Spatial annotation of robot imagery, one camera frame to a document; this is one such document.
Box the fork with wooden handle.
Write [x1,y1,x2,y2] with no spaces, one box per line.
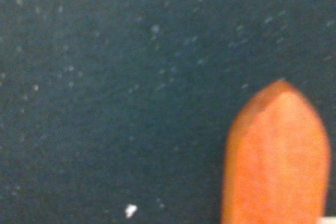
[221,80,332,224]

